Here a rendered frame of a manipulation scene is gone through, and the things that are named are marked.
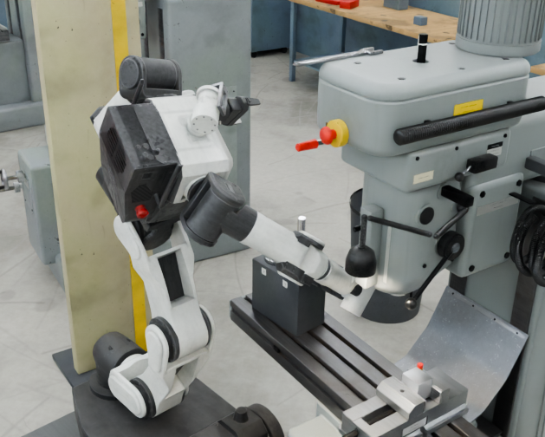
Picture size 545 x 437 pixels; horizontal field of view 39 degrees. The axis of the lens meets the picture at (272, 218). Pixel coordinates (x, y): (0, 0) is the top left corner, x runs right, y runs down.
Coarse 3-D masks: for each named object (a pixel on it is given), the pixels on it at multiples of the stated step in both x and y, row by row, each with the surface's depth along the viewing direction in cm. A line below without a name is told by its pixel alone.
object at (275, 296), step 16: (256, 272) 249; (272, 272) 243; (256, 288) 252; (272, 288) 245; (288, 288) 239; (304, 288) 237; (320, 288) 242; (256, 304) 254; (272, 304) 248; (288, 304) 241; (304, 304) 240; (320, 304) 245; (272, 320) 250; (288, 320) 244; (304, 320) 242; (320, 320) 248
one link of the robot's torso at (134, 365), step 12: (132, 360) 263; (144, 360) 265; (120, 372) 259; (132, 372) 263; (120, 384) 256; (132, 384) 253; (120, 396) 258; (132, 396) 251; (132, 408) 254; (144, 408) 250
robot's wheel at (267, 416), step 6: (252, 408) 265; (258, 408) 264; (264, 408) 264; (258, 414) 262; (264, 414) 262; (270, 414) 262; (264, 420) 260; (270, 420) 261; (276, 420) 262; (270, 426) 260; (276, 426) 261; (270, 432) 259; (276, 432) 260; (282, 432) 261
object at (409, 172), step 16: (448, 144) 175; (464, 144) 177; (480, 144) 180; (496, 144) 184; (352, 160) 186; (368, 160) 180; (384, 160) 176; (400, 160) 171; (416, 160) 170; (432, 160) 173; (448, 160) 176; (464, 160) 179; (384, 176) 177; (400, 176) 172; (416, 176) 172; (432, 176) 175; (448, 176) 178
